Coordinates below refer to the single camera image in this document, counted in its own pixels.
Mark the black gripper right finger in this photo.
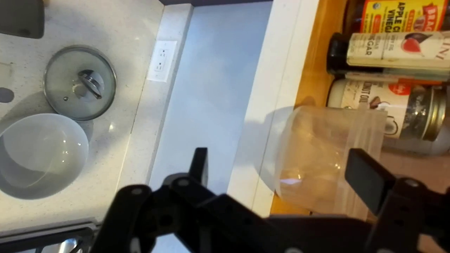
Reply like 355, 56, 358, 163
344, 148, 450, 253

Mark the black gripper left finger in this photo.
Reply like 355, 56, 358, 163
88, 146, 250, 253

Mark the clear plastic container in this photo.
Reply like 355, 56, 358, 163
258, 104, 389, 222

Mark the stainless gas stove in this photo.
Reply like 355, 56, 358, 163
0, 222, 102, 253

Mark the grey ceramic bowl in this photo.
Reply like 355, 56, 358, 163
0, 111, 89, 201

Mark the dark wine vinegar bottle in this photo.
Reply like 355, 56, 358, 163
326, 30, 450, 83

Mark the black spatula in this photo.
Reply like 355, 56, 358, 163
0, 0, 46, 40

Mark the white wall outlet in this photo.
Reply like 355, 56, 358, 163
146, 40, 178, 83

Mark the wooden wall cabinet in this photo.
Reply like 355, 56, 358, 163
226, 0, 450, 253

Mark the knife with thick black handle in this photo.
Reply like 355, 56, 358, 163
0, 86, 15, 104

